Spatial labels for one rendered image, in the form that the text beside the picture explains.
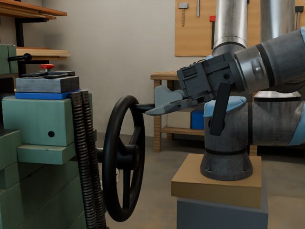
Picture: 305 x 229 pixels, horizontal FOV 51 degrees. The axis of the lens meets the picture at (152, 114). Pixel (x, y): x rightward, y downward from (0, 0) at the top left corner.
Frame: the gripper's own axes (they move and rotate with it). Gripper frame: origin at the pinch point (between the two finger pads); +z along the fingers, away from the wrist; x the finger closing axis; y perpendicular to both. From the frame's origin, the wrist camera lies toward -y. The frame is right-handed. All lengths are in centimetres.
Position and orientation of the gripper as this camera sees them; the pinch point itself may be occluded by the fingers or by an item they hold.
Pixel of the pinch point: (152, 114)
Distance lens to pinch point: 69.7
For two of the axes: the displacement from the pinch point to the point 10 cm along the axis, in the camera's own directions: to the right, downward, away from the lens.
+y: -3.4, -9.3, -1.0
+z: -9.2, 3.1, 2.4
